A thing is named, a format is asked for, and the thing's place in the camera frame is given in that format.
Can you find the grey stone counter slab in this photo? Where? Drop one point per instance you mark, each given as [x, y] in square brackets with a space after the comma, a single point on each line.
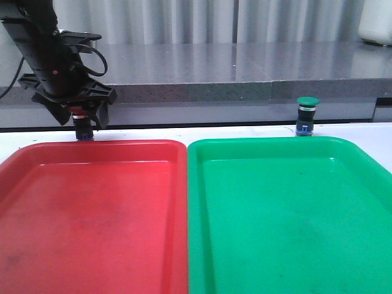
[247, 72]

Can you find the black robot arm, camera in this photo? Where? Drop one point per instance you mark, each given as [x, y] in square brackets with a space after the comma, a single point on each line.
[32, 25]

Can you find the green plastic tray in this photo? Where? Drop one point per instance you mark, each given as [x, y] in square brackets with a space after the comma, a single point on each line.
[287, 215]

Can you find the red mushroom push button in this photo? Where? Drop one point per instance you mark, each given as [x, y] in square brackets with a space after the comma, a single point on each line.
[81, 123]

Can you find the green mushroom push button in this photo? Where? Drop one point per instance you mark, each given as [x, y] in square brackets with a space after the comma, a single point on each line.
[306, 112]

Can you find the white container in background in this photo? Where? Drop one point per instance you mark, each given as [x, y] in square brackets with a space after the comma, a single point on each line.
[375, 22]

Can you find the black gripper, camera arm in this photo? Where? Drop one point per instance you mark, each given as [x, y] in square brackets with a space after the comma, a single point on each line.
[62, 77]

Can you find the red plastic tray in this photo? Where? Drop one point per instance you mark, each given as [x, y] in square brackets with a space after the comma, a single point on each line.
[95, 217]

